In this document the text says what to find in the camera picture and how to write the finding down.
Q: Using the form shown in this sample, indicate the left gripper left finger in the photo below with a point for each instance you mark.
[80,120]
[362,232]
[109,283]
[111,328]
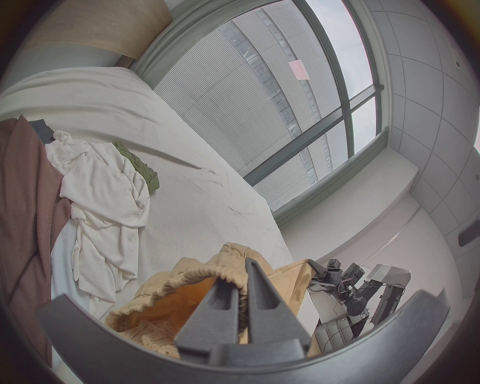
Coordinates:
[210,322]

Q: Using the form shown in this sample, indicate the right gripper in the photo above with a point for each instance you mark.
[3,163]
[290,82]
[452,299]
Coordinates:
[326,283]

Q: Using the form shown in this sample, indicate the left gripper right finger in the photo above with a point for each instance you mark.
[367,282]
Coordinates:
[270,315]

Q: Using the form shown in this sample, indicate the tan shorts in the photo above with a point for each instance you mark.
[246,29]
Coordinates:
[161,311]

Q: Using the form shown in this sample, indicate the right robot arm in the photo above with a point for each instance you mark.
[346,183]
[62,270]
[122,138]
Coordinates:
[390,275]

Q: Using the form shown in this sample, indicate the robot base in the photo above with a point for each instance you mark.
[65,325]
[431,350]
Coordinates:
[333,332]

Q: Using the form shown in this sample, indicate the bed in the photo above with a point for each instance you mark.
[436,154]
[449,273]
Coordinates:
[195,180]

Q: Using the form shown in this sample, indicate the pale white garment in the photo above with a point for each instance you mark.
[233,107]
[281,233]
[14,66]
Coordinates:
[62,262]

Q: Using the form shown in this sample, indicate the green garment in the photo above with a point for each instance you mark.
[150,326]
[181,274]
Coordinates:
[144,174]

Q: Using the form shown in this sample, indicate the cream garment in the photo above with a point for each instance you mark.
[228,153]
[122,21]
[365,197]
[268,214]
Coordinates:
[108,195]

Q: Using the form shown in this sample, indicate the window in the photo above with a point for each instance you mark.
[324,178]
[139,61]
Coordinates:
[262,93]

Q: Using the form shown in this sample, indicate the brown garment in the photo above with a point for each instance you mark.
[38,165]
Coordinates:
[26,206]

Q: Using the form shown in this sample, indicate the black garment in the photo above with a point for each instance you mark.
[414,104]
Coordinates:
[39,129]

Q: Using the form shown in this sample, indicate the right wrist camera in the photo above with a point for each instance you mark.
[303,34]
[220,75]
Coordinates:
[333,265]

